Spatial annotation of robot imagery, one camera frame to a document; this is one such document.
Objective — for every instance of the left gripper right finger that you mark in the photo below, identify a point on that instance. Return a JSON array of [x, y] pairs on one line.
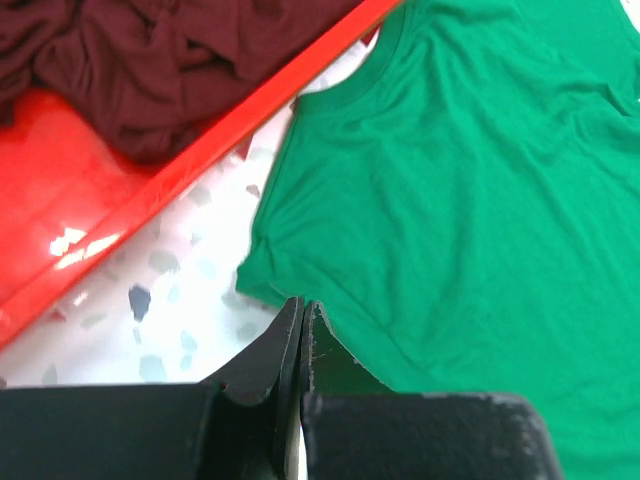
[[354, 427]]

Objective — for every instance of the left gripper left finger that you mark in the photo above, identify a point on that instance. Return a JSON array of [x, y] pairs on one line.
[[241, 422]]

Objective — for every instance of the green t shirt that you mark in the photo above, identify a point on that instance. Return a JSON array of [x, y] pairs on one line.
[[466, 207]]

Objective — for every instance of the dark red t shirt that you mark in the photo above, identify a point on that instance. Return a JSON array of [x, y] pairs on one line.
[[143, 74]]

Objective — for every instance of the red plastic bin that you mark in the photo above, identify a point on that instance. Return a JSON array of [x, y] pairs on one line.
[[67, 200]]

